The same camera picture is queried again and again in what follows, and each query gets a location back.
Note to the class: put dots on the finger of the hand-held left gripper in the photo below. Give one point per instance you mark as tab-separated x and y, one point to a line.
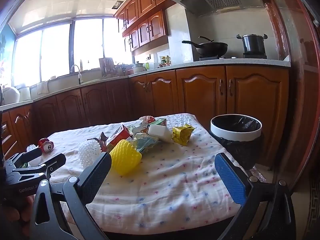
30	156
47	165

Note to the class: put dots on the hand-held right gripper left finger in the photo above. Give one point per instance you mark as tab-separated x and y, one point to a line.
98	172

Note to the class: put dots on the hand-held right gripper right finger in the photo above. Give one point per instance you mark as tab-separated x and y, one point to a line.
230	177

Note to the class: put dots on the yellow ribbed plastic cup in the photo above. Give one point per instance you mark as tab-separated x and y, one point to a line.
125	156

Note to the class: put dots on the dark red snack wrapper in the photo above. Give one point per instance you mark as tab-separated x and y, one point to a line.
102	138

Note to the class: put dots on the white bin with black bag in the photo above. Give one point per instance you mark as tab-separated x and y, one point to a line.
225	132

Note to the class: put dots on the yellow wrapper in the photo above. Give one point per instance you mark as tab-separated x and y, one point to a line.
182	133

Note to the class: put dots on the green drink carton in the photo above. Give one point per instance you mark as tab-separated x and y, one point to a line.
158	123

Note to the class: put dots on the person's left hand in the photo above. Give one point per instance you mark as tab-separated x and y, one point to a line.
15	213

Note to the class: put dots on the small white spiky foam piece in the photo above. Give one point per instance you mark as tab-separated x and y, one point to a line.
31	147

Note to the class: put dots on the red drink can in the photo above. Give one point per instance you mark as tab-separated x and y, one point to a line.
46	145

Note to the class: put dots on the white spiky ball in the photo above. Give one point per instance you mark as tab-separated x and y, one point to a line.
88	152

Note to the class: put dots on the silver foil mat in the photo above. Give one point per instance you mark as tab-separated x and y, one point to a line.
257	173

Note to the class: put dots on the red drink carton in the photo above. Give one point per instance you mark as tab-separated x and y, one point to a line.
116	136

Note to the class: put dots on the crumpled greenish snack bag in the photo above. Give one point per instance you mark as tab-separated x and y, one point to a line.
145	141

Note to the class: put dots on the cartoon printed wrapper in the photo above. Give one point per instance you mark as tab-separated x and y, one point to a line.
140	128

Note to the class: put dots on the white container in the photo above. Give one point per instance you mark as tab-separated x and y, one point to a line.
25	93

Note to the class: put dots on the white rice cooker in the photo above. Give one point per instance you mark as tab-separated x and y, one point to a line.
10	95

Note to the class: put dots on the white flower printed blanket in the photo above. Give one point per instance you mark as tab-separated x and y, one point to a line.
162	180

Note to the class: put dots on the white hanging cloth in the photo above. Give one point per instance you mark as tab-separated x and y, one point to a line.
42	87

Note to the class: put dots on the wooden base cabinets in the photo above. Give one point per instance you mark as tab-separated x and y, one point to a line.
200	92

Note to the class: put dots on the curved sink faucet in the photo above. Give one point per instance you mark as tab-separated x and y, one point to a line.
79	76

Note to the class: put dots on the metal utensil holder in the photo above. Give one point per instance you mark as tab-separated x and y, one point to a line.
122	70

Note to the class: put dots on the dish rack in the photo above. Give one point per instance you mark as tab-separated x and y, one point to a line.
106	66

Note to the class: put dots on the kitchen window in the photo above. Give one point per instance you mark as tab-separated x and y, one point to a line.
55	50

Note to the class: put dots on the white lidded pot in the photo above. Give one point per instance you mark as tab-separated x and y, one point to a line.
138	68

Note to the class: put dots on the grey kitchen countertop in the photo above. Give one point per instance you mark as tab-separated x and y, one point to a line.
175	67

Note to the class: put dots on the group of seasoning bottles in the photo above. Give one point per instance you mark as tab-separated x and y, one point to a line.
165	61

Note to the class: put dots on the black wok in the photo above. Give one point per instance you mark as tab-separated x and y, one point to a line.
212	48

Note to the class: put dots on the black stock pot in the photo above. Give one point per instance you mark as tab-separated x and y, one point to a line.
253	43

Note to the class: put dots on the glass door with wooden frame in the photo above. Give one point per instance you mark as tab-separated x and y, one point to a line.
297	105

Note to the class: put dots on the blue wall picture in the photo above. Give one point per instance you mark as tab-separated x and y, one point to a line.
5	52

